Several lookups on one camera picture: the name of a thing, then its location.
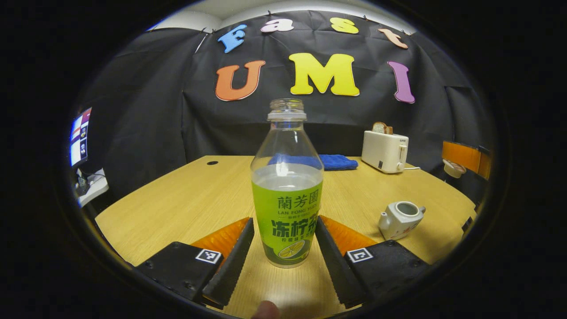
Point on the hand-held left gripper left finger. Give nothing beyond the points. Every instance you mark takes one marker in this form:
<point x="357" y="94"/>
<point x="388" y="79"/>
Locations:
<point x="234" y="261"/>

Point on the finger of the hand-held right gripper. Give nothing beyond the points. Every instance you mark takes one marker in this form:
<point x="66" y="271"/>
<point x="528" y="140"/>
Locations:
<point x="460" y="156"/>
<point x="485" y="164"/>

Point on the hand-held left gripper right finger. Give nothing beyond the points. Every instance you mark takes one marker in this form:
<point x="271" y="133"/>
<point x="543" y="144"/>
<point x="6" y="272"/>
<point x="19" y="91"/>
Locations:
<point x="332" y="266"/>

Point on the white teacup lid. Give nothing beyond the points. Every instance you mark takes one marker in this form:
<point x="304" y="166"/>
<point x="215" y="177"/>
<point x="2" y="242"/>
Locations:
<point x="454" y="168"/>

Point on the green label water bottle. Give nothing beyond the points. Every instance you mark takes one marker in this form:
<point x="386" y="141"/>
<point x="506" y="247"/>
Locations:
<point x="287" y="208"/>

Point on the white ceramic teacup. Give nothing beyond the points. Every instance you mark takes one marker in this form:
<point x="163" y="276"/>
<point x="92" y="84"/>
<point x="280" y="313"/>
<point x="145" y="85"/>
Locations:
<point x="398" y="221"/>

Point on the white toaster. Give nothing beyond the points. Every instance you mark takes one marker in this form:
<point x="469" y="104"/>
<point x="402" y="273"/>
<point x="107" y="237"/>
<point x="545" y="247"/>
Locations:
<point x="383" y="150"/>

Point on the toast slice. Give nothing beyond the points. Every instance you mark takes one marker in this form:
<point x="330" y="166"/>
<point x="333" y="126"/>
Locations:
<point x="381" y="128"/>

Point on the blue towel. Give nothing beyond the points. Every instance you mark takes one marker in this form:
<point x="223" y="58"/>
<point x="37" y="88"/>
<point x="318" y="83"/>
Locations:
<point x="339" y="162"/>

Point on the white side table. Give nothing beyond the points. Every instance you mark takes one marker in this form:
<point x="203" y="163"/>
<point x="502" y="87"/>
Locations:
<point x="97" y="186"/>

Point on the small black desk device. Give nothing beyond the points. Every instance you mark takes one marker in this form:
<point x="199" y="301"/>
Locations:
<point x="83" y="184"/>

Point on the computer monitor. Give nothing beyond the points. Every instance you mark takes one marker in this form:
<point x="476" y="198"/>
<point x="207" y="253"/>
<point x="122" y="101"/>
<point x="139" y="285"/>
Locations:
<point x="80" y="139"/>

